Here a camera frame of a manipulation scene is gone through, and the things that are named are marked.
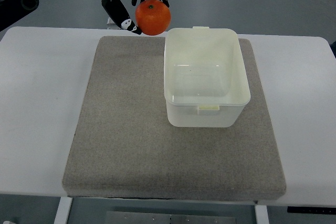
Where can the orange fruit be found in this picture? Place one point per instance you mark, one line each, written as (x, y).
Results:
(153, 17)

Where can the white plastic box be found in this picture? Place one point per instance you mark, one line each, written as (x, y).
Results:
(205, 80)

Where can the small clear floor plate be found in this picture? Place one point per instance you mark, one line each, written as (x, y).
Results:
(111, 24)

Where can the grey felt mat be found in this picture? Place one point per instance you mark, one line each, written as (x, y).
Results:
(124, 146)

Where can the white table leg left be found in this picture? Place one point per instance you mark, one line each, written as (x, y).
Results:
(63, 210)

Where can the white table leg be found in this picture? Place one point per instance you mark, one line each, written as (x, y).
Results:
(63, 210)
(261, 213)

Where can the white table leg right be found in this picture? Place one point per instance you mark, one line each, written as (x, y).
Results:
(261, 213)

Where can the black control panel strip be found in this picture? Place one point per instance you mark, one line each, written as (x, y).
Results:
(311, 210)

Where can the grey metal base plate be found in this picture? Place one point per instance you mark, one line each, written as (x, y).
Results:
(139, 217)

